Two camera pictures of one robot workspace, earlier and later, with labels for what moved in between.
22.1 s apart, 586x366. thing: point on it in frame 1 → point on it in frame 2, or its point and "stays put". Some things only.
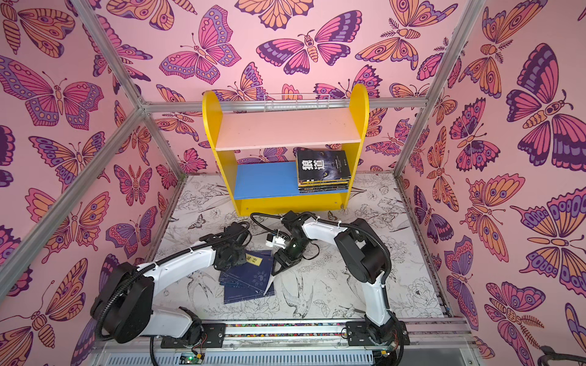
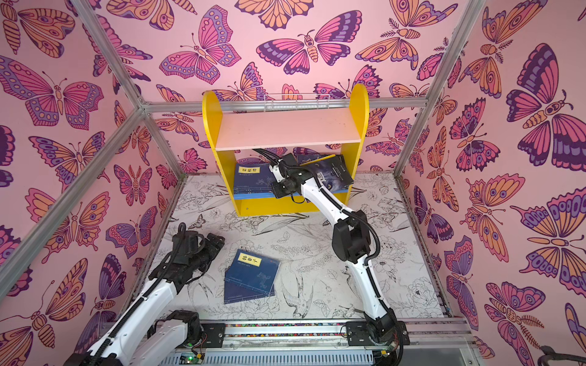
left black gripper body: [239, 258] → [205, 253]
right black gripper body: [288, 253] → [302, 162]
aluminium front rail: [453, 334] stays put
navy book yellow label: [255, 271] → [252, 181]
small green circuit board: [189, 358] stays put
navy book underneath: [235, 290] → [252, 271]
